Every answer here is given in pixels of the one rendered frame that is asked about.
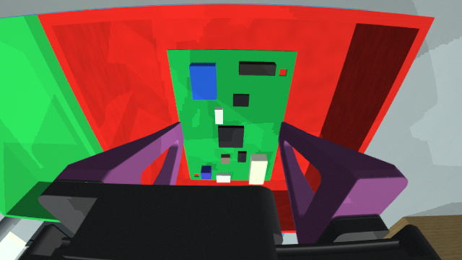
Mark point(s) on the red bin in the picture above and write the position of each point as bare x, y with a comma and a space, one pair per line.
349, 67

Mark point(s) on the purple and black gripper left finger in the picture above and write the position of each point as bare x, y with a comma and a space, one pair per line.
125, 164

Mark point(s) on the green circuit board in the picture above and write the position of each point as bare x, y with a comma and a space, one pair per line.
231, 104

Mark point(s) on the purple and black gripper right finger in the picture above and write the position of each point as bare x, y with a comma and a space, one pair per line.
353, 184

